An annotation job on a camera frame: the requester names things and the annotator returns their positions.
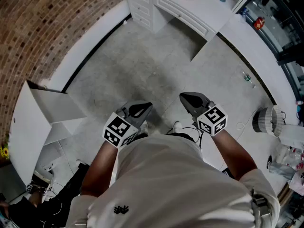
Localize white box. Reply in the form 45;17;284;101
279;123;304;149

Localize white pleated waste basket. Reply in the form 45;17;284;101
252;104;285;137

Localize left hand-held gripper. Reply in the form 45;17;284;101
102;100;153;149

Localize person's left white shoe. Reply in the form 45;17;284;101
139;120;149;136

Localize person's white shirt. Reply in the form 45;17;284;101
65;135;281;228

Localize white floor cable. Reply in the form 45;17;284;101
236;108;257;133

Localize clear plastic bottle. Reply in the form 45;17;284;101
242;71;257;89

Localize person's right white shoe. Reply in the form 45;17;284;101
172;121;183;134

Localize grey backpack strap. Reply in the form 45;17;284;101
251;189;274;228

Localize white open shelf cabinet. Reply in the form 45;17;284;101
8;79;87;187

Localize pile of clear plastic bags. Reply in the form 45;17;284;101
267;145;304;194

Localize person's white shoe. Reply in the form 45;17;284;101
172;121;183;134
139;120;149;136

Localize yellow sunflower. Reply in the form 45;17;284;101
0;146;10;161

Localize person's right forearm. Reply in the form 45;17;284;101
211;128;258;181

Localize dark glass window frame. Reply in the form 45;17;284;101
234;0;304;66

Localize white desk with drawers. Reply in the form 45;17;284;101
123;0;235;61

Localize person's black trousers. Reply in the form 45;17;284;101
133;131;198;143

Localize red box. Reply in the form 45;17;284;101
253;17;266;30

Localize person's left forearm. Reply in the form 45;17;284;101
80;140;119;198

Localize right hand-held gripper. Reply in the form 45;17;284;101
180;91;228;137

